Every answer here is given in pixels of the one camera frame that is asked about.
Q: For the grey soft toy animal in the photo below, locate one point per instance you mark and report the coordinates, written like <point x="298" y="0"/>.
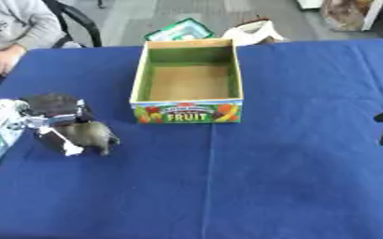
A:
<point x="91" y="135"/>

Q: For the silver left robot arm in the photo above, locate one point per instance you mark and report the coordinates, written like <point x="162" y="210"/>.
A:
<point x="1" y="130"/>

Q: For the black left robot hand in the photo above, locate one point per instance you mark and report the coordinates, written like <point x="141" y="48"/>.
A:
<point x="56" y="105"/>

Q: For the green and white box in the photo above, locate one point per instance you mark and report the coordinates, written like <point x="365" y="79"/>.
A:
<point x="179" y="31"/>

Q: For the tan bag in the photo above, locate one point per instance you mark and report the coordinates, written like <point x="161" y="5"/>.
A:
<point x="344" y="14"/>

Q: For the cardboard box with green inside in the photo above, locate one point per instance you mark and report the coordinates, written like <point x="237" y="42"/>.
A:
<point x="188" y="84"/>

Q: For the black chair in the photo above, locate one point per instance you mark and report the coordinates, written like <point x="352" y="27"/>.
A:
<point x="77" y="21"/>

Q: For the white bag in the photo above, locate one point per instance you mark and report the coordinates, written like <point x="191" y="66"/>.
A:
<point x="253" y="32"/>

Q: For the person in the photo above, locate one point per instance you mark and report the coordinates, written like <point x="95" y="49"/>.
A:
<point x="9" y="31"/>

